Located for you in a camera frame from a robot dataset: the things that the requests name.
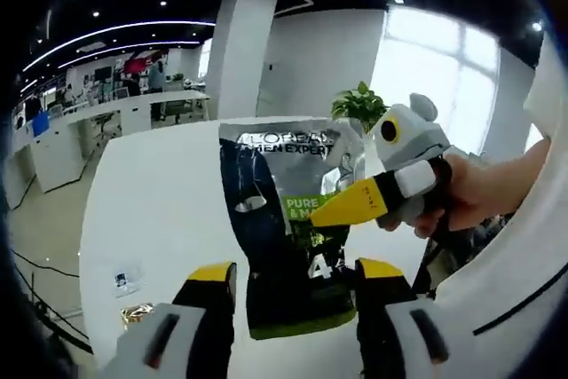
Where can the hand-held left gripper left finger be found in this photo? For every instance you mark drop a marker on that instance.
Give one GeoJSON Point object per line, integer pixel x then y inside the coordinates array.
{"type": "Point", "coordinates": [204, 308]}

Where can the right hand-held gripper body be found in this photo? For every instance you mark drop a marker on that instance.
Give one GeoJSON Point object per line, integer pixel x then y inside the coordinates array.
{"type": "Point", "coordinates": [412, 135]}

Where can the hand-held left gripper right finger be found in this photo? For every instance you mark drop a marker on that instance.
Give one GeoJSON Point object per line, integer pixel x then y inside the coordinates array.
{"type": "Point", "coordinates": [381, 308]}

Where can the gold skincare sachet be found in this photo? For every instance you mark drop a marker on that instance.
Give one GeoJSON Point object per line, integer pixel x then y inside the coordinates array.
{"type": "Point", "coordinates": [135, 313]}

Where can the small clear skincare sachet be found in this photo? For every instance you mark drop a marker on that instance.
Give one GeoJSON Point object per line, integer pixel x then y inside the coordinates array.
{"type": "Point", "coordinates": [128, 280]}

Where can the black green skincare sachet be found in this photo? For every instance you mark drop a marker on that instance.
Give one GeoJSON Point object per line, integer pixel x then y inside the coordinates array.
{"type": "Point", "coordinates": [266, 228]}

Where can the person's right hand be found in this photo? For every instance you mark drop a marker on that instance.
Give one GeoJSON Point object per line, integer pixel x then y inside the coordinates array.
{"type": "Point", "coordinates": [479, 192]}

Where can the potted green plant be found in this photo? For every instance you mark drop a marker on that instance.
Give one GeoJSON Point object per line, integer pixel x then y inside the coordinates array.
{"type": "Point", "coordinates": [359, 106]}

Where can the person's white shirt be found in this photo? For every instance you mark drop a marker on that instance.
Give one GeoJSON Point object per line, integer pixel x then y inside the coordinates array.
{"type": "Point", "coordinates": [510, 299]}

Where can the office chair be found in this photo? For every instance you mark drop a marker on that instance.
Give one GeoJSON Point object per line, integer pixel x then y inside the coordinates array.
{"type": "Point", "coordinates": [106, 123]}

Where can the long white office desk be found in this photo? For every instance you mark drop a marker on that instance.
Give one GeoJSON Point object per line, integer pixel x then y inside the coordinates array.
{"type": "Point", "coordinates": [133, 108]}

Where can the blue box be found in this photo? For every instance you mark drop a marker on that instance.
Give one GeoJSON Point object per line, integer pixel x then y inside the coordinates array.
{"type": "Point", "coordinates": [40, 123]}

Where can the red banner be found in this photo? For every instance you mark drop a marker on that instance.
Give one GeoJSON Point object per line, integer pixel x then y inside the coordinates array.
{"type": "Point", "coordinates": [137, 65]}

